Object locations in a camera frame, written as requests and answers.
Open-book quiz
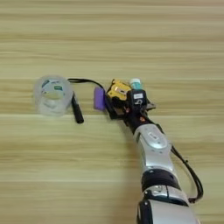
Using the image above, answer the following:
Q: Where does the black marker pen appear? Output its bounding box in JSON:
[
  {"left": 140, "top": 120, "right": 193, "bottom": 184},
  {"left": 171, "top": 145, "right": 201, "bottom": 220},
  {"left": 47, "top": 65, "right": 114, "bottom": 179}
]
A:
[{"left": 70, "top": 92, "right": 85, "bottom": 125}]

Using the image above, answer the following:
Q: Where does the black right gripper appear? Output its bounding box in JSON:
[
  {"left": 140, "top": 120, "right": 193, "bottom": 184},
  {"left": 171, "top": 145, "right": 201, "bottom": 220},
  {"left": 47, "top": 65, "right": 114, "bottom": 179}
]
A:
[{"left": 102, "top": 93, "right": 158, "bottom": 134}]

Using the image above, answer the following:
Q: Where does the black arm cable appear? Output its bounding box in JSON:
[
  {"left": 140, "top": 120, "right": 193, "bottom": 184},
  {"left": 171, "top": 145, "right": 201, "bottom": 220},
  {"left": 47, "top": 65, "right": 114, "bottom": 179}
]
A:
[{"left": 157, "top": 123, "right": 205, "bottom": 205}]

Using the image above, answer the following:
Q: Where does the small purple eraser block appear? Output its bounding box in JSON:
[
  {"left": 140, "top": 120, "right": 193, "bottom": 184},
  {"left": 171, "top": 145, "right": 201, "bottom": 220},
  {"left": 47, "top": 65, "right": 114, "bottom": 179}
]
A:
[{"left": 93, "top": 86, "right": 106, "bottom": 111}]

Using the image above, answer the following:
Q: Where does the yellow black tape measure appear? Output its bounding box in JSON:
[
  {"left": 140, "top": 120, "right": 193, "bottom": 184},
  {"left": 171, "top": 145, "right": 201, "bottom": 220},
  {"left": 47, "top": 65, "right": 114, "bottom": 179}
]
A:
[{"left": 66, "top": 77, "right": 132, "bottom": 109}]

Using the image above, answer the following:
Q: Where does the clear adhesive tape roll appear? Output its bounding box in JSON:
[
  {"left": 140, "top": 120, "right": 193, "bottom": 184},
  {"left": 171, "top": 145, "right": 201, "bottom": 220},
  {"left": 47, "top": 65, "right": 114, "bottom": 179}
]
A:
[{"left": 32, "top": 74, "right": 74, "bottom": 117}]

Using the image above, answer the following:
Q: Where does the white teal glue stick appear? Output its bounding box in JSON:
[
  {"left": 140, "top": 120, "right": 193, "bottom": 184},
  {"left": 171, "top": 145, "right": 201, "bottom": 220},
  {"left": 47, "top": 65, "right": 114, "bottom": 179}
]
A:
[{"left": 129, "top": 77, "right": 144, "bottom": 91}]

